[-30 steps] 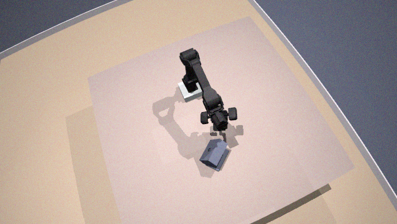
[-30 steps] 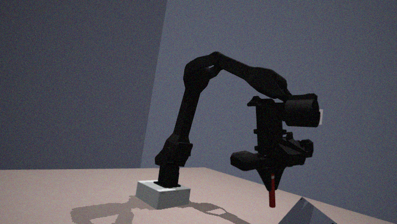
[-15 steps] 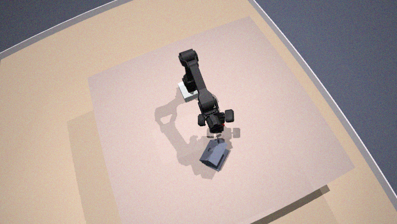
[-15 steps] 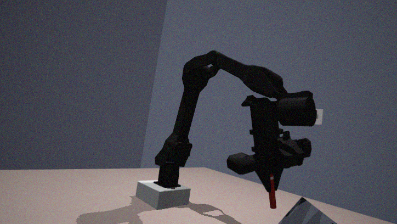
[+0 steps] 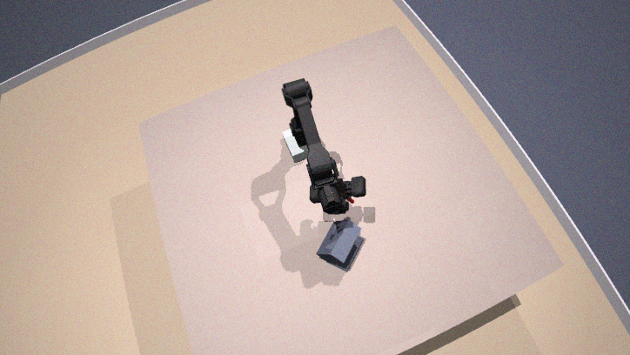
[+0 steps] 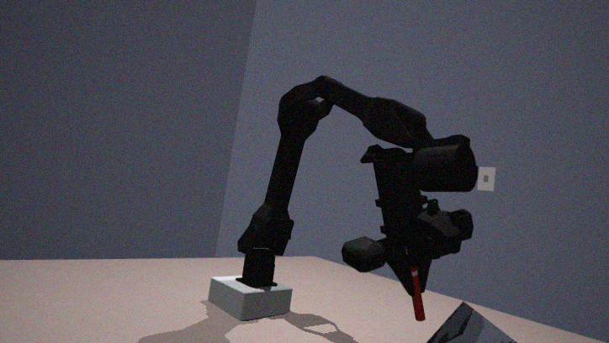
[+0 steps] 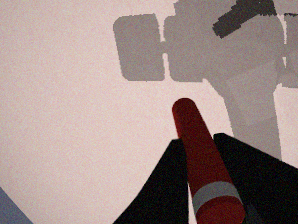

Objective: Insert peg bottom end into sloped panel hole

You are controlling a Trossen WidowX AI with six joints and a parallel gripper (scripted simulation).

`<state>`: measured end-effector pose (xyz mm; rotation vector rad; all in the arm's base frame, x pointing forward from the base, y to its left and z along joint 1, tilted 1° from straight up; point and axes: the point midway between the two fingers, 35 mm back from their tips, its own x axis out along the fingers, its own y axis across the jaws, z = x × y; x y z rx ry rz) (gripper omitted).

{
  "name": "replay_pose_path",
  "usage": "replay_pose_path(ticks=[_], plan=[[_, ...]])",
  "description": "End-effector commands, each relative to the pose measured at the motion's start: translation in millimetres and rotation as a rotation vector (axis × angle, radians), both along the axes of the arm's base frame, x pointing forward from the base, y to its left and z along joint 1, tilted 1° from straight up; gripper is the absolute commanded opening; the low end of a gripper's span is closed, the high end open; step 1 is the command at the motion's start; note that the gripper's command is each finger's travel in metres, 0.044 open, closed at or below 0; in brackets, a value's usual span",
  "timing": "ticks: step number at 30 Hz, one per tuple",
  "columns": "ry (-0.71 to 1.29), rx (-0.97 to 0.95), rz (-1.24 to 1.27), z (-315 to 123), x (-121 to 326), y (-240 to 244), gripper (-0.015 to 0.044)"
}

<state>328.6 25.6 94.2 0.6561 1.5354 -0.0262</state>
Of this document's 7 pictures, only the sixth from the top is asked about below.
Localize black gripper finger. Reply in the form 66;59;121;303
386;255;415;297
406;244;432;293

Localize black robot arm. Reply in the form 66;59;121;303
236;76;479;288

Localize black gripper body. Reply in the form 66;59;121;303
342;189;428;273

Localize dark red cylindrical peg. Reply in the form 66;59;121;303
410;266;426;321

